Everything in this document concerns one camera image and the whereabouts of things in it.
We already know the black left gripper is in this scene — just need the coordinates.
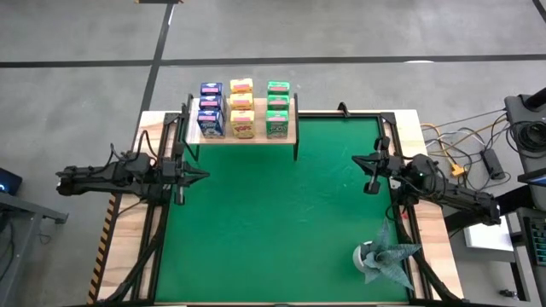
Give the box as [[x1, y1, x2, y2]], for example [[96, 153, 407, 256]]
[[160, 158, 210, 206]]

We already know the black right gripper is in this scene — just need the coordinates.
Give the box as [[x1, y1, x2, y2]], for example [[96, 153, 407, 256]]
[[351, 136, 413, 195]]

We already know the blue Frosted Flakes cereal box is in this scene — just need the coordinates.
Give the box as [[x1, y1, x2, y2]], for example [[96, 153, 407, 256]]
[[200, 81, 224, 96], [198, 94, 224, 112], [196, 109, 226, 140]]

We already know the yellow Corn Pops cereal box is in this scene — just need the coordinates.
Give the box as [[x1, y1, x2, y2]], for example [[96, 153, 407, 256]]
[[229, 92, 255, 112], [229, 77, 254, 95], [229, 109, 256, 140]]

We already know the green Apple Jacks cereal box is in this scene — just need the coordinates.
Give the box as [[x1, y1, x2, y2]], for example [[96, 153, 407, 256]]
[[266, 80, 291, 96], [264, 109, 290, 140], [266, 94, 291, 112]]

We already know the potted snake plant white pot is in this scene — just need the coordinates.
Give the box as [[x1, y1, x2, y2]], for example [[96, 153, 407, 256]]
[[352, 217, 422, 291]]

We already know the yellow black hazard tape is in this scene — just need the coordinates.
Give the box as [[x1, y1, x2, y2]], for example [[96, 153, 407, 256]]
[[87, 198, 117, 304]]

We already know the green table mat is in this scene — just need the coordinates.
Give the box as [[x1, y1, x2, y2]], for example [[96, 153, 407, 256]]
[[154, 117, 410, 304]]

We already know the black power adapter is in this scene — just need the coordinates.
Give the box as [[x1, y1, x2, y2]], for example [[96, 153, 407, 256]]
[[480, 148, 507, 180]]

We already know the white paper sheet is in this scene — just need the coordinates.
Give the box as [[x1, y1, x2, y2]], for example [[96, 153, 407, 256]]
[[462, 212, 515, 252]]

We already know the black metal beam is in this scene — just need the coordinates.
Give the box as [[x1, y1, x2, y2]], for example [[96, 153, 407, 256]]
[[443, 183, 528, 234]]

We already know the dark laptop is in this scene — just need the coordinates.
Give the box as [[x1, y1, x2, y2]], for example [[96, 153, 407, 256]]
[[517, 167, 546, 188]]

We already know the black device blue light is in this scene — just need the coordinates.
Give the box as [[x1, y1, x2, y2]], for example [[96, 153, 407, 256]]
[[0, 167, 24, 196]]

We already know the keyboard with coloured keys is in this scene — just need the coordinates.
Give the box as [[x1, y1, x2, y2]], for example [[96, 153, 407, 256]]
[[528, 215, 546, 268]]

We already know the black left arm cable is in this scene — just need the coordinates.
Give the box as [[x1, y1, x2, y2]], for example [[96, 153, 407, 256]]
[[108, 129, 160, 165]]

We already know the yellow power plug cable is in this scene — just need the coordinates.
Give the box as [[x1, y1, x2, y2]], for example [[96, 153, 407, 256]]
[[421, 122, 466, 178]]

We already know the wooden shelf black metal frame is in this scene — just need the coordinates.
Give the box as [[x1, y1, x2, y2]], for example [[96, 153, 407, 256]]
[[181, 92, 300, 163]]

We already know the coiled black cable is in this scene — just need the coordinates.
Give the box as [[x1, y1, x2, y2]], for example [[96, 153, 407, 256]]
[[510, 120, 546, 154]]

